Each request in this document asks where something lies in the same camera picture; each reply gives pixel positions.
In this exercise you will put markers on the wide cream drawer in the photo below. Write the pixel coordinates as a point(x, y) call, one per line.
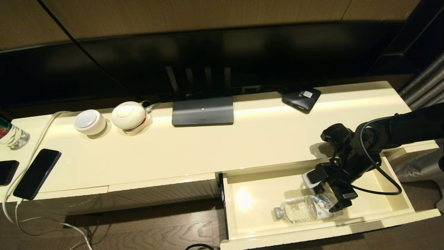
point(260, 222)

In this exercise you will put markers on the black smartphone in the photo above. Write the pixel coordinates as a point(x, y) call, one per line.
point(6, 172)

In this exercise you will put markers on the clear plastic water bottle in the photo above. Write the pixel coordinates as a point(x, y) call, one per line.
point(298, 210)

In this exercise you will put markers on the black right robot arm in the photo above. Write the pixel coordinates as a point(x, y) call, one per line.
point(399, 128)

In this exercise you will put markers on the black box with white sticker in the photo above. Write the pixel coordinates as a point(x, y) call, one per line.
point(300, 99)

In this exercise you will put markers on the glass bottle with red label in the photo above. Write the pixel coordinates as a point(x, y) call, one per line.
point(12, 136)

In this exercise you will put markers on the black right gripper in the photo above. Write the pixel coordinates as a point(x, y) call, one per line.
point(341, 189)

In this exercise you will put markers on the white dock under dome device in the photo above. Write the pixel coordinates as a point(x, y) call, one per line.
point(144, 126)

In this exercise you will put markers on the dark blue smartphone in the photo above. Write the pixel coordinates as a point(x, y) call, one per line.
point(36, 173)

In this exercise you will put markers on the cream white low cabinet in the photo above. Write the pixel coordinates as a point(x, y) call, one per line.
point(208, 146)

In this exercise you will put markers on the grey router with antennas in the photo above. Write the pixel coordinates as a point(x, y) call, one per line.
point(203, 113)

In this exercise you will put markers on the small white round speaker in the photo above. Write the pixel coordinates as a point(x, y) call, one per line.
point(89, 122)

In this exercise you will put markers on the white dome shaped device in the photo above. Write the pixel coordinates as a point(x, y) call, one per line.
point(128, 114)

